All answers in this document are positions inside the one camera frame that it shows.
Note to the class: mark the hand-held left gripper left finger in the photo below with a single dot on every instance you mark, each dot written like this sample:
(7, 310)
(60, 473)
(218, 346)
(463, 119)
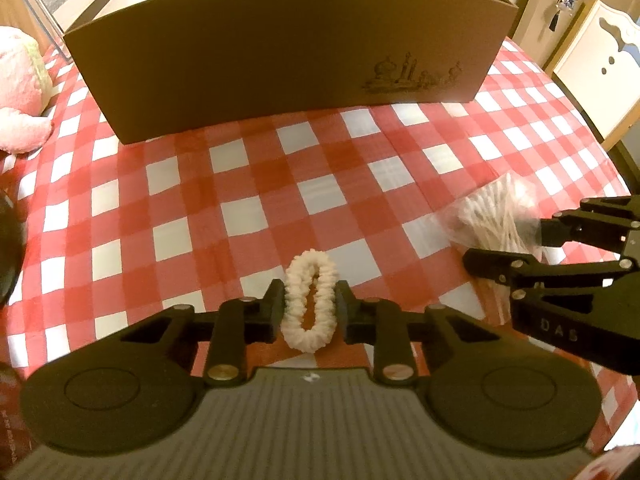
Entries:
(275, 310)

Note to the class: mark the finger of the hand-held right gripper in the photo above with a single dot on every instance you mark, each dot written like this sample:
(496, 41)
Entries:
(500, 267)
(560, 230)

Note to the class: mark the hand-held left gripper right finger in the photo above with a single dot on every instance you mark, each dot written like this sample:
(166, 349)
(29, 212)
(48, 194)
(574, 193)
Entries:
(344, 310)

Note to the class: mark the cream fluffy scrunchie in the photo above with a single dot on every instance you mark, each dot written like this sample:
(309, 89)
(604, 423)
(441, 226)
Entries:
(305, 340)

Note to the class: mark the clear bag of cotton swabs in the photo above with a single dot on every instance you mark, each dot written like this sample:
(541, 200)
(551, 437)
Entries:
(490, 215)

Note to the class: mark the brown cardboard box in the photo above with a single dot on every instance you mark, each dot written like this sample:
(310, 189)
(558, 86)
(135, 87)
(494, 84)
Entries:
(250, 60)

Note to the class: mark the red checked tablecloth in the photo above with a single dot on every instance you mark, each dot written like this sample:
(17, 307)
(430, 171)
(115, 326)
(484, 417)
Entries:
(200, 210)

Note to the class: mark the white wooden chair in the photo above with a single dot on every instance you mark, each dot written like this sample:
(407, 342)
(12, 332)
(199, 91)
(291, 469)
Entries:
(590, 60)

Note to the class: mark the hanging key bundle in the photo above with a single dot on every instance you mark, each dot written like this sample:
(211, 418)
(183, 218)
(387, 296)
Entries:
(570, 0)

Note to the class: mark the wooden door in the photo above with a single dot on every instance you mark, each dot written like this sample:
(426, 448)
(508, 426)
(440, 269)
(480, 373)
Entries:
(535, 0)

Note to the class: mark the dark glass jar gold lid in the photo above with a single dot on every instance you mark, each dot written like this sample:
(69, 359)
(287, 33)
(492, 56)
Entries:
(10, 250)

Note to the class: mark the pink plush toy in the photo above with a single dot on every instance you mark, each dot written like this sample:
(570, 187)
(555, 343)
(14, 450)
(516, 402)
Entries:
(20, 85)

